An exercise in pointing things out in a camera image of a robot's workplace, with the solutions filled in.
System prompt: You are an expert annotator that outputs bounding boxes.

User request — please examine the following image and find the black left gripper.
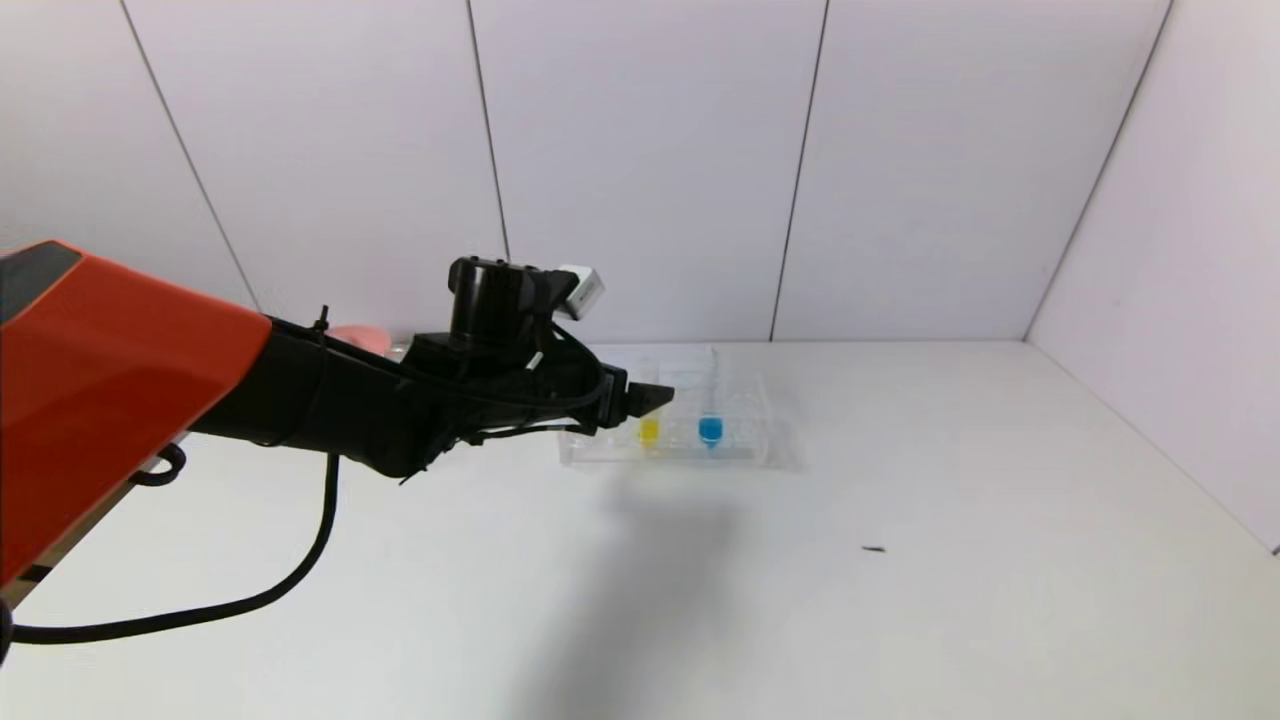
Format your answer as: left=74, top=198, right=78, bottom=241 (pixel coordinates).
left=534, top=348, right=675, bottom=436

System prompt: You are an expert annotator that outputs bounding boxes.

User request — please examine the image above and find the test tube with yellow pigment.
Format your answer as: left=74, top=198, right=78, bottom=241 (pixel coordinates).
left=634, top=355, right=663, bottom=449

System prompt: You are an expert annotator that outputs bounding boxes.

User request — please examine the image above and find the test tube with blue pigment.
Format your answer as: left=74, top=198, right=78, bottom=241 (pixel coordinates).
left=697, top=347, right=726, bottom=450

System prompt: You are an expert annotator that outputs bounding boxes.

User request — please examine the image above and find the clear acrylic test tube rack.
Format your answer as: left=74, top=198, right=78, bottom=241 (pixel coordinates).
left=556, top=345, right=774, bottom=470

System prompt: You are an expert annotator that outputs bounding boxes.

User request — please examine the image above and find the white paper sheet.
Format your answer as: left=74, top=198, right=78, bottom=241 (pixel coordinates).
left=590, top=345, right=717, bottom=389

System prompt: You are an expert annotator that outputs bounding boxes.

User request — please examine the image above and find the pink plastic bowl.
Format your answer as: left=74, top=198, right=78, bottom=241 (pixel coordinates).
left=328, top=324, right=392, bottom=359

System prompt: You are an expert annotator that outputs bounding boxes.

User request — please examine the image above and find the thin black camera cable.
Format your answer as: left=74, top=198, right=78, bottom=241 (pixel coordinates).
left=440, top=318, right=613, bottom=447

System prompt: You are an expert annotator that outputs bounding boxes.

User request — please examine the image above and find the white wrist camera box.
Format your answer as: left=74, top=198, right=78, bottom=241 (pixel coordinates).
left=556, top=264, right=607, bottom=322

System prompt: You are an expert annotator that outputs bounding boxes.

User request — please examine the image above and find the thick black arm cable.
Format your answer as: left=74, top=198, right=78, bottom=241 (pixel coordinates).
left=0, top=453, right=342, bottom=647

